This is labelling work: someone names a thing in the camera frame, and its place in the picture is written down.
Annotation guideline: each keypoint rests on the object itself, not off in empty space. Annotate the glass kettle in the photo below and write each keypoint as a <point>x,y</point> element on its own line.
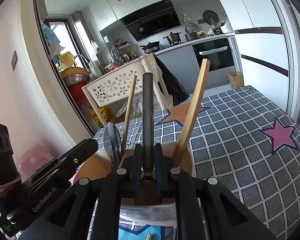
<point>117,55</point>

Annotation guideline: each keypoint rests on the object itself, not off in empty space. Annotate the clear plastic bags with goods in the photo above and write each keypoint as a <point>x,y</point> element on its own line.
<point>137,106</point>

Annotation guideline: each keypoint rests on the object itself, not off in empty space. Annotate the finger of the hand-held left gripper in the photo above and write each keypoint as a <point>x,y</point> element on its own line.
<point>87,146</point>
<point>70,165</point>

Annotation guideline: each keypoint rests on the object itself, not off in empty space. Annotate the white refrigerator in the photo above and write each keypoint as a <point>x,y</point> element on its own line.
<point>260,42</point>

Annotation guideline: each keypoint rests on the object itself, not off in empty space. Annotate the black wok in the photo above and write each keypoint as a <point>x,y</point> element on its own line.
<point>150,47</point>

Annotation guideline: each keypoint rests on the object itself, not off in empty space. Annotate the white rice cooker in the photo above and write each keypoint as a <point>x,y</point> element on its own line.
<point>225,27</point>

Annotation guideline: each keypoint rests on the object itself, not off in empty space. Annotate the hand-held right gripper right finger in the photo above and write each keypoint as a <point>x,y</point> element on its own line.
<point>160,170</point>

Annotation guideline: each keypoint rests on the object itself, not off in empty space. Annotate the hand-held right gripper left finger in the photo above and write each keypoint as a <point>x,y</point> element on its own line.
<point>137,170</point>

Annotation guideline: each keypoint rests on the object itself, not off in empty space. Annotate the black stock pot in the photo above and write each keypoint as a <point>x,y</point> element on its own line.
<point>191,36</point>

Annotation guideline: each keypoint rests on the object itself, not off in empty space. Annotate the white plastic utensil holder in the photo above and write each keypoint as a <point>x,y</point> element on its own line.
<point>97,165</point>

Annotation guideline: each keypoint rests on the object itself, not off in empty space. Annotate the stack of pink plastic stools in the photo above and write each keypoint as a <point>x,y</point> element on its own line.
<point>35,157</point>

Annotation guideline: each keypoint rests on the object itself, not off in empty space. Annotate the white flower-cutout basket cart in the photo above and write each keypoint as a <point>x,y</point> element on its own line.
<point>115,85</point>

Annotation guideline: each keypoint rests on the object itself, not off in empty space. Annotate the yellow food container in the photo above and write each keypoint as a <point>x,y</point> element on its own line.
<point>201,34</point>

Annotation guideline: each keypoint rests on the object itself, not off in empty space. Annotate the black built-in oven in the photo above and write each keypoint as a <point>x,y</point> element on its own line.
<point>212,55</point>

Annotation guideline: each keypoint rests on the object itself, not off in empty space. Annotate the cardboard box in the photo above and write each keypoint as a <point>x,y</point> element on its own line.
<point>236,79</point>

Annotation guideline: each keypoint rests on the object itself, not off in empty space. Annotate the hanging clear plastic bag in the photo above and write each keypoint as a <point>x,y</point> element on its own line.
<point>95,47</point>

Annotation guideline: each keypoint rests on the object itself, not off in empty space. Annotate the copper cooking pot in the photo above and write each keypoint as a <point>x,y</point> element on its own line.
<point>172,37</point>

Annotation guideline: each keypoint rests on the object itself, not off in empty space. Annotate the gold foil packages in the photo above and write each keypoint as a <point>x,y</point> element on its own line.
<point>101,115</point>

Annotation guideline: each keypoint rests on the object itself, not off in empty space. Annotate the white condiment shelf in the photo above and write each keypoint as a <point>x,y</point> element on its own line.
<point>127,51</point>

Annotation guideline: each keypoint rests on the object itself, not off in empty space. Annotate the white wall outlet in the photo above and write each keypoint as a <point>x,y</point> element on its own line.
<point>105,39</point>

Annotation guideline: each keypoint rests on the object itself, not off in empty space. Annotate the dark sliding door frame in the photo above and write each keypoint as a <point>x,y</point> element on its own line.
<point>62,80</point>

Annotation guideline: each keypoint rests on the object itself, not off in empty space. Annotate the grey wall switch panel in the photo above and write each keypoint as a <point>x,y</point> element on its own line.
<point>14,60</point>

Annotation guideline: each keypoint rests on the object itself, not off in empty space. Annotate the red container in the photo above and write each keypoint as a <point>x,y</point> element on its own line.
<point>76,93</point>

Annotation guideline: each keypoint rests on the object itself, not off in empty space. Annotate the metal spoon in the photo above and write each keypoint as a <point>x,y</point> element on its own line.
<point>112,140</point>

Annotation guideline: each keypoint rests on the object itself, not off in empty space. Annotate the white sliding door frame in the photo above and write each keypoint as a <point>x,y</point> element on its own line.
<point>287,42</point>

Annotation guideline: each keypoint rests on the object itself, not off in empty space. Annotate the chrome kitchen faucet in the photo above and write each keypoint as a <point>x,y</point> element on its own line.
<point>83,59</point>

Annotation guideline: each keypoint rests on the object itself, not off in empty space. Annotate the black range hood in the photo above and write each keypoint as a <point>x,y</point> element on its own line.
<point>152,20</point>

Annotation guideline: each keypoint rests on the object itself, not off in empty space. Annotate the round grey wall rack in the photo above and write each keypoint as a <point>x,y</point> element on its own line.
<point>210,17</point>

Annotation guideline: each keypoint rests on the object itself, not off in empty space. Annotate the yellow plastic cup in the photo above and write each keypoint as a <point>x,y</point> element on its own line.
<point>66,58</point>

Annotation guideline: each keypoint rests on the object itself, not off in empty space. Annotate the grey kitchen counter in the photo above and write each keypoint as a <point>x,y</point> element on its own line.
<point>180,62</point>

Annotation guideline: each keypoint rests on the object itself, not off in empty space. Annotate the steel basin with orange lid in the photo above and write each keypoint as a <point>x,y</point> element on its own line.
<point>75,77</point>

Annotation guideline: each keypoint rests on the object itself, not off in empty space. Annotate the blue patterned bag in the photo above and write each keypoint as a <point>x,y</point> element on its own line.
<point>50,36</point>

